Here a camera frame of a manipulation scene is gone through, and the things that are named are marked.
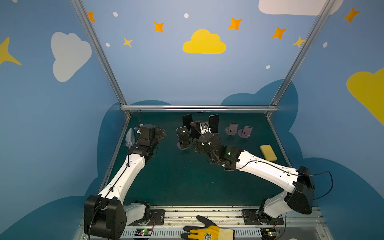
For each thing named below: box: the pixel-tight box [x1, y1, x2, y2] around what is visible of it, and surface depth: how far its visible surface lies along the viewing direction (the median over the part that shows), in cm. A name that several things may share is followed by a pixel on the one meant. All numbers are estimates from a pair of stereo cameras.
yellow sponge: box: [259, 144, 278, 162], surface depth 100 cm
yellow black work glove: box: [180, 215, 235, 240], surface depth 70 cm
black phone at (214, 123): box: [209, 114, 219, 134], surface depth 101 cm
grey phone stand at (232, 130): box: [225, 123, 238, 136], surface depth 109 cm
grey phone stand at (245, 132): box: [238, 126, 253, 139], surface depth 106 cm
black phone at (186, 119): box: [182, 113, 193, 131], surface depth 101 cm
